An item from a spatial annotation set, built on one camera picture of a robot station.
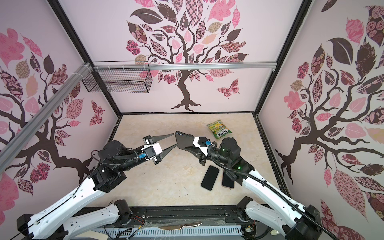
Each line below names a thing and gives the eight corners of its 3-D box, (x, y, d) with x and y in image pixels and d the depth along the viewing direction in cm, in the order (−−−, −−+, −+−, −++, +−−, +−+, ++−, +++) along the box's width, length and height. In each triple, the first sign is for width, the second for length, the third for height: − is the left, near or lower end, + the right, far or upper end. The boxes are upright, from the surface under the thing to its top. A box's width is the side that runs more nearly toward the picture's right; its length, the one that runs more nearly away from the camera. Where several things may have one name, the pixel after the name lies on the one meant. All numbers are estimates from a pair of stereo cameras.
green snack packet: (217, 139, 106) (218, 137, 104) (207, 126, 114) (208, 124, 112) (230, 133, 109) (231, 131, 107) (220, 121, 117) (220, 119, 115)
